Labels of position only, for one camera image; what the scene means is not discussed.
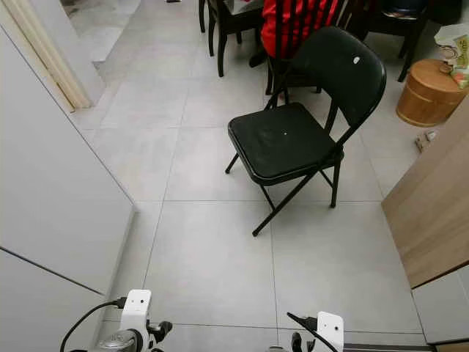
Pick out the light wooden cabinet panel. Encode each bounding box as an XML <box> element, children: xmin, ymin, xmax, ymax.
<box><xmin>381</xmin><ymin>95</ymin><xmax>469</xmax><ymax>289</ymax></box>

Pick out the person in red top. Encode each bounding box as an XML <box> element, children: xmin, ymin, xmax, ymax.
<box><xmin>248</xmin><ymin>0</ymin><xmax>349</xmax><ymax>68</ymax></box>

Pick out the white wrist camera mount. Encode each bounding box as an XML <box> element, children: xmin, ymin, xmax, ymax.
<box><xmin>317</xmin><ymin>312</ymin><xmax>344</xmax><ymax>351</ymax></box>
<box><xmin>121</xmin><ymin>289</ymin><xmax>152</xmax><ymax>334</ymax></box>

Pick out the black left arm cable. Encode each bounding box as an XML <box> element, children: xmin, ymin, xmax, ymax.
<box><xmin>60</xmin><ymin>296</ymin><xmax>127</xmax><ymax>352</ymax></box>

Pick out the round wooden bucket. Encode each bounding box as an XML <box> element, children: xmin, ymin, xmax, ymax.
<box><xmin>396</xmin><ymin>59</ymin><xmax>469</xmax><ymax>127</ymax></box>

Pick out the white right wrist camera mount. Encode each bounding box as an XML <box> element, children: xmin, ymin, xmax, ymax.
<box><xmin>317</xmin><ymin>312</ymin><xmax>344</xmax><ymax>351</ymax></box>

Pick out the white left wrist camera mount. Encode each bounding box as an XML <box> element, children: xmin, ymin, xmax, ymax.
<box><xmin>121</xmin><ymin>289</ymin><xmax>152</xmax><ymax>334</ymax></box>

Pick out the beige door frame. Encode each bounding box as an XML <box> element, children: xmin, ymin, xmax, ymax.
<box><xmin>4</xmin><ymin>0</ymin><xmax>107</xmax><ymax>111</ymax></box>

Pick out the black folding chair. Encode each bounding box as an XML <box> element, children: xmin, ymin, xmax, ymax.
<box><xmin>225</xmin><ymin>26</ymin><xmax>388</xmax><ymax>237</ymax></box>

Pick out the dark wooden dining chair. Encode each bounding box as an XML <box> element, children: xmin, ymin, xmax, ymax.
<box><xmin>266</xmin><ymin>0</ymin><xmax>360</xmax><ymax>96</ymax></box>
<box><xmin>198</xmin><ymin>0</ymin><xmax>265</xmax><ymax>78</ymax></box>
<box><xmin>352</xmin><ymin>0</ymin><xmax>429</xmax><ymax>83</ymax></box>

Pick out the white plastic bag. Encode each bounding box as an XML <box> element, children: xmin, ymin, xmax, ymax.
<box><xmin>434</xmin><ymin>22</ymin><xmax>469</xmax><ymax>89</ymax></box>

